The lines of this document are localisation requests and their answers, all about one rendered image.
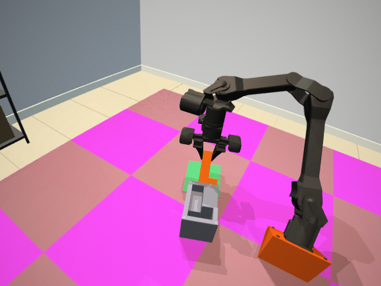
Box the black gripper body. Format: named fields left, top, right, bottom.
left=179, top=119, right=241, bottom=153

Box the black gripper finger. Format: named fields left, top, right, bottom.
left=211, top=144, right=226, bottom=161
left=193, top=142, right=203, bottom=160

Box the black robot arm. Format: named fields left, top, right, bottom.
left=179, top=72, right=334, bottom=253

